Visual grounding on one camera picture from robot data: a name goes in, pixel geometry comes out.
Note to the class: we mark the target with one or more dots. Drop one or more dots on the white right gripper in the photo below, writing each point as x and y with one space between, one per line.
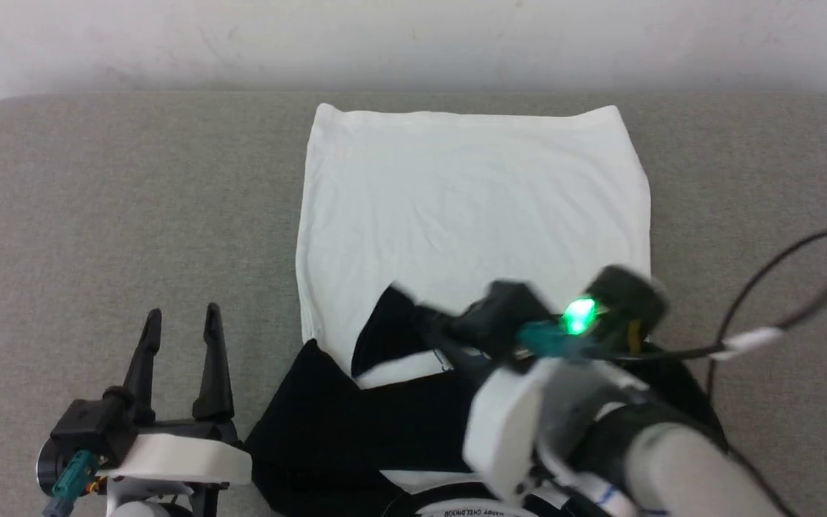
507 424

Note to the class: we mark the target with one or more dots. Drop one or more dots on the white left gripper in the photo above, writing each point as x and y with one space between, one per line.
184 459

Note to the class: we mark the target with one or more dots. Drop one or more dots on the white and black t-shirt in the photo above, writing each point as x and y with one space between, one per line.
456 201

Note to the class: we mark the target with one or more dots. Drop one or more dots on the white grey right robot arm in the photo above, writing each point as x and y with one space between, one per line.
679 467

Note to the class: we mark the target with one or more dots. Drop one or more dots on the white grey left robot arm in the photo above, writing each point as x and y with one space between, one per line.
141 510

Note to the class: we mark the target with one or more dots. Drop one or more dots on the left wrist black round module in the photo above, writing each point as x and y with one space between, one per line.
46 467

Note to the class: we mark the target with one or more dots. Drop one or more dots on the wrist black round module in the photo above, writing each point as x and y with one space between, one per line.
46 467
629 298

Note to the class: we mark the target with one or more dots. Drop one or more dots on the right wrist black round module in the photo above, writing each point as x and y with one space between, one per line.
629 298

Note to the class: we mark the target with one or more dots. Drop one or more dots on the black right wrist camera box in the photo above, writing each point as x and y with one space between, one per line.
507 309

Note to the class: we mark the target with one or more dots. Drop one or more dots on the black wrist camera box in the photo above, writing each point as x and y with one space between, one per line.
90 424
507 309

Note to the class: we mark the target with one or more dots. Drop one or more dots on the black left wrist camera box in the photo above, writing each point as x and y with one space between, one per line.
90 424

